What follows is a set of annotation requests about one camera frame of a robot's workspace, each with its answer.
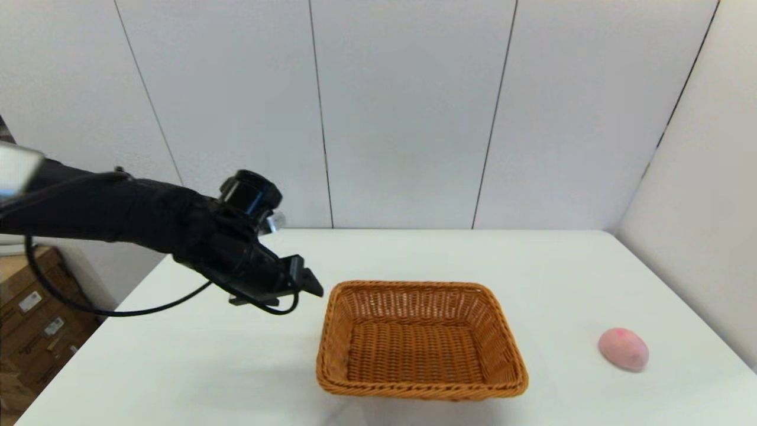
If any orange woven wicker basket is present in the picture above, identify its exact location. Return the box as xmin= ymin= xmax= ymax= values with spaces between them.
xmin=316 ymin=280 xmax=529 ymax=402

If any pink peach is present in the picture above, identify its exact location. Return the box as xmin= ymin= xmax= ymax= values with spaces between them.
xmin=598 ymin=328 xmax=650 ymax=372

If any cardboard box with white labels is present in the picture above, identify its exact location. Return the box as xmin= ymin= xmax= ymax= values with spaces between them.
xmin=0 ymin=267 xmax=99 ymax=396

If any small cardboard box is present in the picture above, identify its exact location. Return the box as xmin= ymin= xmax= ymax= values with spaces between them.
xmin=0 ymin=247 xmax=63 ymax=307

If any low cardboard box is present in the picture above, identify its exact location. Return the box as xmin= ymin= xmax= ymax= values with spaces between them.
xmin=0 ymin=358 xmax=37 ymax=426

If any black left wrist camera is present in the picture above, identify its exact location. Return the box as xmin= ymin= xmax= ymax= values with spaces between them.
xmin=218 ymin=170 xmax=286 ymax=235

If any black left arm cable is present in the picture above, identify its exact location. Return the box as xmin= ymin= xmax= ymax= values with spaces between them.
xmin=24 ymin=170 xmax=300 ymax=318

